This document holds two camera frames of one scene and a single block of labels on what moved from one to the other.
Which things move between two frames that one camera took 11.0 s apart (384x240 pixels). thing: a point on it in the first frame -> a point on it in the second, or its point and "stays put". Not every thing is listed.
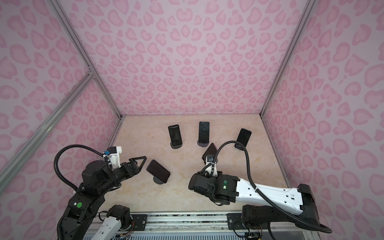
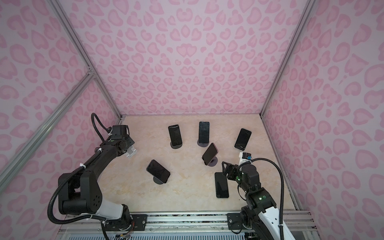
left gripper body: x=117 y=175 -> x=128 y=141
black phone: x=158 y=171 stays put
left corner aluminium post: x=60 y=14 stays put
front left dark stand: x=156 y=180 stays put
